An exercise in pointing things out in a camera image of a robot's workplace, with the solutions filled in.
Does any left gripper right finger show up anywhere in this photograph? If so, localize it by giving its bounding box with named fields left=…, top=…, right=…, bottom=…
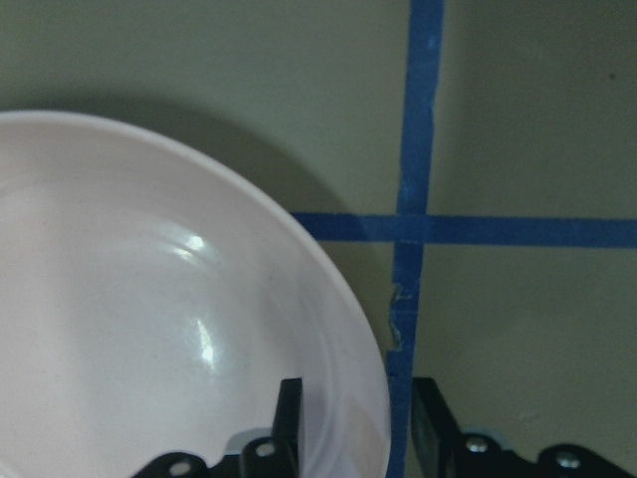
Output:
left=411, top=377, right=461, bottom=478

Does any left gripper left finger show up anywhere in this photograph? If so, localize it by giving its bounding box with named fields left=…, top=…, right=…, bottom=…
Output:
left=272, top=377, right=303, bottom=477

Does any pink plate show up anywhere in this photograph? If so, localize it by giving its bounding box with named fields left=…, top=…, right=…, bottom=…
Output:
left=1, top=112, right=391, bottom=477

